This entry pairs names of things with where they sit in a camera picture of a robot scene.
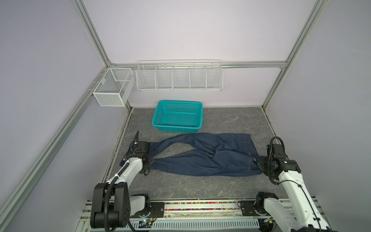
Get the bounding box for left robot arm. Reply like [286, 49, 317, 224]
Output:
[90, 131, 154, 232]

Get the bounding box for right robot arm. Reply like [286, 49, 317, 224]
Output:
[255, 136, 333, 232]

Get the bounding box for teal plastic basket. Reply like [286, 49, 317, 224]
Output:
[152, 100, 203, 133]

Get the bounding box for colourful bead strip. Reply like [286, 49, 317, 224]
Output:
[164, 200, 241, 211]

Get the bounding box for white slotted cable duct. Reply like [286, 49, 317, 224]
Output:
[131, 218, 260, 232]

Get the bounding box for long white wire shelf basket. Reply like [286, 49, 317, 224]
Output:
[136, 66, 224, 91]

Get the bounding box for green circuit board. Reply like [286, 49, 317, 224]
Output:
[138, 220, 152, 229]

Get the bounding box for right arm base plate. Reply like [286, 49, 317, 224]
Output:
[237, 200, 259, 217]

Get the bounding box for small white mesh box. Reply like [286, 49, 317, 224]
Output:
[93, 68, 135, 107]

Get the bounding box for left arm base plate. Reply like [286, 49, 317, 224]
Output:
[130, 202, 165, 218]

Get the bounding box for aluminium frame rail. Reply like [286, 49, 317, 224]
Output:
[111, 60, 288, 69]

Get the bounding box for dark blue denim trousers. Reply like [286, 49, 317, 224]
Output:
[149, 132, 263, 177]

